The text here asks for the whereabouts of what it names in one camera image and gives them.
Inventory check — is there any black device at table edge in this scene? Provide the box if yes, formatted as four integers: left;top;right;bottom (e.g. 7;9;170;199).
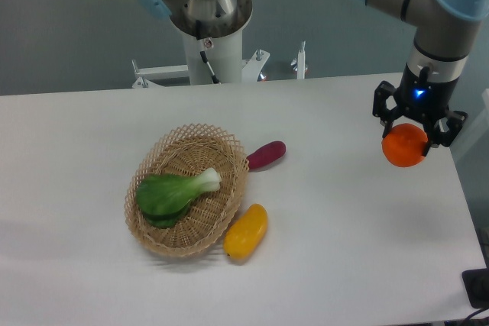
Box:
461;268;489;308

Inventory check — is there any white metal mounting frame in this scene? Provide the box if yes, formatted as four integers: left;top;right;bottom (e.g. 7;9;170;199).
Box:
131;40;309;89

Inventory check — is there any green bok choy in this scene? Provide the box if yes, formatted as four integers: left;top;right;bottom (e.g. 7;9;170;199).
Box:
135;168;222;228

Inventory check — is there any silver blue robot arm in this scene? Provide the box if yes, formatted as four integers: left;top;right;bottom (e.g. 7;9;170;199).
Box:
138;0;488;157

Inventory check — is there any orange fruit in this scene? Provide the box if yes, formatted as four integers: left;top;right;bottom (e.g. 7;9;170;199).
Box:
381;123;428;168

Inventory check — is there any woven wicker basket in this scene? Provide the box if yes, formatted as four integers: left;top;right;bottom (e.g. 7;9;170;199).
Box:
125;124;248;257

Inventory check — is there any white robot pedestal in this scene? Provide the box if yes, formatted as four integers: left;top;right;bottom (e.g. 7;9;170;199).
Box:
170;0;253;85

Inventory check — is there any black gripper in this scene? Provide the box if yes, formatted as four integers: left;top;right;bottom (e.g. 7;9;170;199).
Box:
372;66;468;157

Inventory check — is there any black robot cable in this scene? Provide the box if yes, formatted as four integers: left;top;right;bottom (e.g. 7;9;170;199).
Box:
195;19;222;85

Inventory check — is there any purple sweet potato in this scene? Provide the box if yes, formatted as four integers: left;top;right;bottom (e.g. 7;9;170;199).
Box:
247;140;287;170

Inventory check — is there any yellow mango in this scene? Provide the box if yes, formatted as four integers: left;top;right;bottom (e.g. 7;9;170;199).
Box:
223;204;268;261

